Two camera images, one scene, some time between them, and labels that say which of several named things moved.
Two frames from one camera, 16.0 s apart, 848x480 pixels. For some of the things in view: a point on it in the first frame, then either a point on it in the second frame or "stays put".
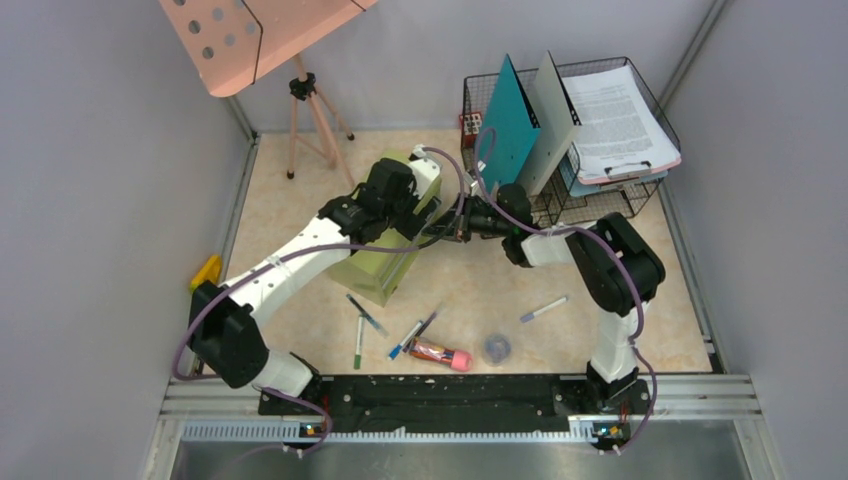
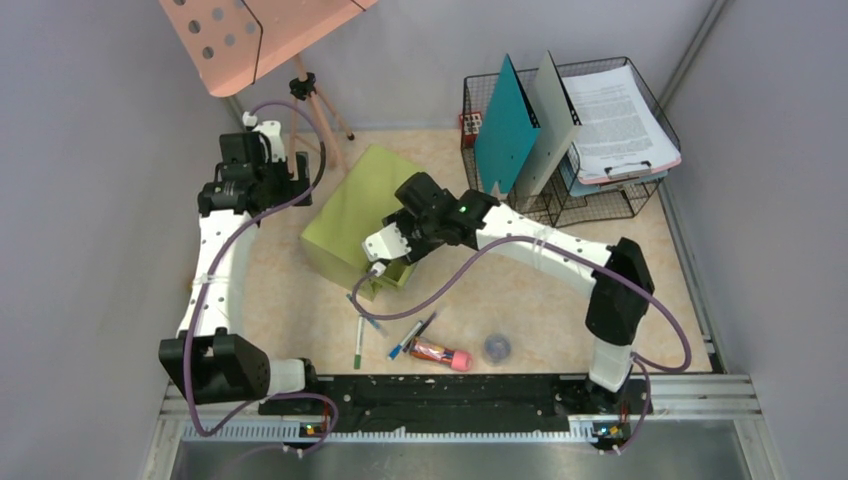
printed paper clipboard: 621,135 stays put
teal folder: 508,130 stays put
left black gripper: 408,221 -> 290,188
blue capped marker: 395,351 stays put
